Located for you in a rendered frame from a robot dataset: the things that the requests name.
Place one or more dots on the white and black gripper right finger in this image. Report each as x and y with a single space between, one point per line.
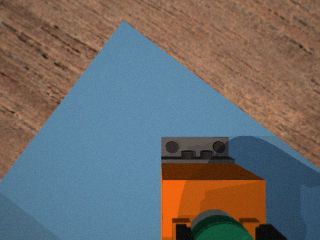
268 232

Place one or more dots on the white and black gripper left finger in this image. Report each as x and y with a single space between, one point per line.
183 232

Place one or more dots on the orange flat plate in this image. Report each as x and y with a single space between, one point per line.
188 189

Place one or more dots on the green round disc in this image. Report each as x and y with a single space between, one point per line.
220 227

